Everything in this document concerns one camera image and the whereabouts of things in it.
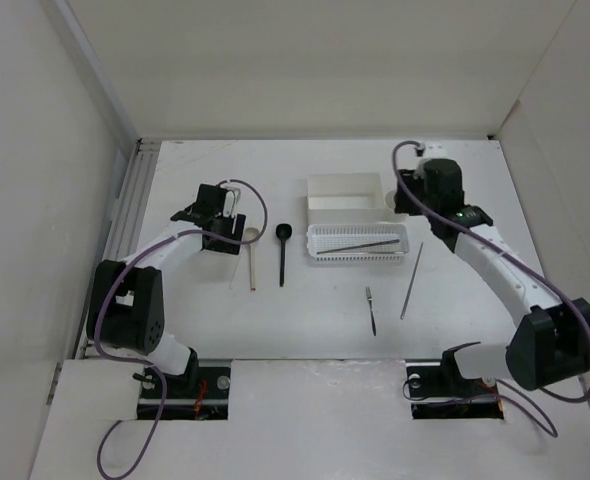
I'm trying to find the beige wooden spoon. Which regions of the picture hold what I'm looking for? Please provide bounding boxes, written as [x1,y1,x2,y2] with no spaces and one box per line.
[243,227,260,292]

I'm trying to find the white square box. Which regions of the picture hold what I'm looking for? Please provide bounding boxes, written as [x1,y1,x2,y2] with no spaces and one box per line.
[307,173,387,224]

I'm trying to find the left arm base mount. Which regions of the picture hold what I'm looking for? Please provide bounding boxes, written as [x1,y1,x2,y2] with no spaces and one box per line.
[132,360,232,421]

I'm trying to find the white paper cup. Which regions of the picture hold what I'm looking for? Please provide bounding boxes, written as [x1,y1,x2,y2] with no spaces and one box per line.
[384,190,398,222]

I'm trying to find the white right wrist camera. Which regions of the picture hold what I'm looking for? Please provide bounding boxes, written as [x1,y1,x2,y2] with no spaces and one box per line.
[415,142,447,160]

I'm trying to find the aluminium rail frame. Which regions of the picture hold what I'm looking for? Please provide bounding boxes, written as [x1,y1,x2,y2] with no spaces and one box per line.
[49,0,161,361]

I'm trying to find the small metal fork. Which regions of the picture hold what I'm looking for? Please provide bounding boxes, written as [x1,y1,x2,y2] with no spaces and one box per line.
[365,286,377,336]

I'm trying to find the metal chopstick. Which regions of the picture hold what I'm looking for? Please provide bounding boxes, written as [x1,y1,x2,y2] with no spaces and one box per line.
[399,242,424,320]

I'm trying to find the white perforated basket tray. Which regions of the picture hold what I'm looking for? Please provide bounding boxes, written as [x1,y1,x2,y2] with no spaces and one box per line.
[306,223,410,265]

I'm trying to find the black spoon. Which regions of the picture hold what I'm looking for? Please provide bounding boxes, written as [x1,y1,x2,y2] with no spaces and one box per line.
[275,223,293,287]

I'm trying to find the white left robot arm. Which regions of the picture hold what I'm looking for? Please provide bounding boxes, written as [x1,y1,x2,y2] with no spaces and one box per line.
[86,184,246,397]

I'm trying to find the black chopstick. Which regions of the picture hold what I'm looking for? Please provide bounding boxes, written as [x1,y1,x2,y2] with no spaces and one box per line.
[316,244,374,255]
[334,239,402,253]

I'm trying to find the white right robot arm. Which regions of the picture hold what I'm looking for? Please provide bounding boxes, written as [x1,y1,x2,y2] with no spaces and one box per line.
[394,158,590,402]

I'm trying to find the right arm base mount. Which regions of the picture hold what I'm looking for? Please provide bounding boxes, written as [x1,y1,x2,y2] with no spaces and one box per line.
[403,342,504,420]

